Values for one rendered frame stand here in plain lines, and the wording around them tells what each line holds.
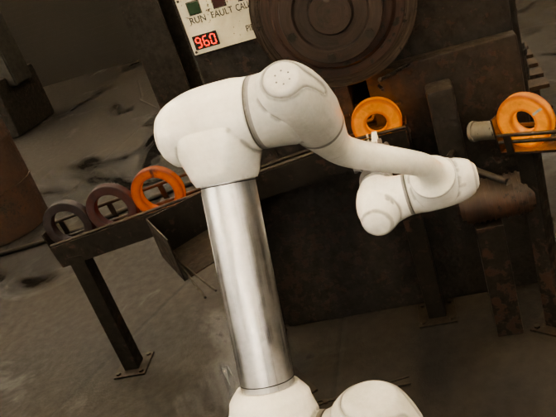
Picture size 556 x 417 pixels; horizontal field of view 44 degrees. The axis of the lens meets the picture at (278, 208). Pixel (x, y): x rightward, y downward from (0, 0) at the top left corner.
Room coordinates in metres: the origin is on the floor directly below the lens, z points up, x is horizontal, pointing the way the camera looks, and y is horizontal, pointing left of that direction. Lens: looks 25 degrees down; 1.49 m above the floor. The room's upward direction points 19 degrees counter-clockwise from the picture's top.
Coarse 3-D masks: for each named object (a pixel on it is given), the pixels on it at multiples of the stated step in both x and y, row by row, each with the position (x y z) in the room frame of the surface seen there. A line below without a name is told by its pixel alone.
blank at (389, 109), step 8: (360, 104) 1.98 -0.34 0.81; (368, 104) 1.97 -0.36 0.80; (376, 104) 1.96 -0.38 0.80; (384, 104) 1.95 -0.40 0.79; (392, 104) 1.95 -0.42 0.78; (360, 112) 1.98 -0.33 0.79; (368, 112) 1.97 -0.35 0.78; (376, 112) 1.96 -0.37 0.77; (384, 112) 1.96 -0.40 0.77; (392, 112) 1.95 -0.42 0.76; (352, 120) 1.98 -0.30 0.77; (360, 120) 1.98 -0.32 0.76; (392, 120) 1.95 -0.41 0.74; (400, 120) 1.95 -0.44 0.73; (352, 128) 1.99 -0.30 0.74; (360, 128) 1.98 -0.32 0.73; (368, 128) 1.99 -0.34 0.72; (384, 128) 1.97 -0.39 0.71
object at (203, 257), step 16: (176, 208) 1.92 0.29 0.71; (192, 208) 1.94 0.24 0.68; (160, 224) 1.90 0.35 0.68; (176, 224) 1.92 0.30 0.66; (192, 224) 1.93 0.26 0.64; (160, 240) 1.81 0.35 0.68; (176, 240) 1.91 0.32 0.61; (192, 240) 1.92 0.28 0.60; (208, 240) 1.87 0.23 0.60; (192, 256) 1.81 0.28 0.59; (208, 256) 1.77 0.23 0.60
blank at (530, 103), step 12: (516, 96) 1.70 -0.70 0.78; (528, 96) 1.68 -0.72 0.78; (504, 108) 1.73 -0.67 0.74; (516, 108) 1.71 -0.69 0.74; (528, 108) 1.68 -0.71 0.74; (540, 108) 1.65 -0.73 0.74; (552, 108) 1.66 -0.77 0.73; (504, 120) 1.74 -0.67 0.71; (516, 120) 1.74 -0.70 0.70; (540, 120) 1.66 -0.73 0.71; (552, 120) 1.65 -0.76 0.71; (504, 132) 1.74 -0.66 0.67; (516, 144) 1.72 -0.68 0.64; (528, 144) 1.69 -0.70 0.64; (540, 144) 1.67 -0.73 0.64
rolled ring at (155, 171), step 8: (144, 168) 2.21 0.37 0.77; (152, 168) 2.18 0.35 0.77; (160, 168) 2.18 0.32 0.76; (136, 176) 2.19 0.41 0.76; (144, 176) 2.18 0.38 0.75; (152, 176) 2.17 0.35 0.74; (160, 176) 2.16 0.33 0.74; (168, 176) 2.16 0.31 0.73; (176, 176) 2.17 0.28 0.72; (136, 184) 2.19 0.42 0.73; (176, 184) 2.15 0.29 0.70; (136, 192) 2.19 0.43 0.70; (176, 192) 2.16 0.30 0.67; (184, 192) 2.16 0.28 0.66; (136, 200) 2.20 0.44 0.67; (144, 200) 2.20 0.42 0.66; (144, 208) 2.19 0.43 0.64
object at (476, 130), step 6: (468, 126) 1.83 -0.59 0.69; (474, 126) 1.81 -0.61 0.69; (480, 126) 1.80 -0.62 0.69; (486, 126) 1.78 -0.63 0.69; (468, 132) 1.82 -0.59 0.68; (474, 132) 1.80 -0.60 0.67; (480, 132) 1.79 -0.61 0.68; (486, 132) 1.77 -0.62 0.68; (492, 132) 1.76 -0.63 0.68; (468, 138) 1.82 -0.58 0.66; (474, 138) 1.81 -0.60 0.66; (480, 138) 1.80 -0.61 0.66; (486, 138) 1.78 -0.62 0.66; (492, 138) 1.77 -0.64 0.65
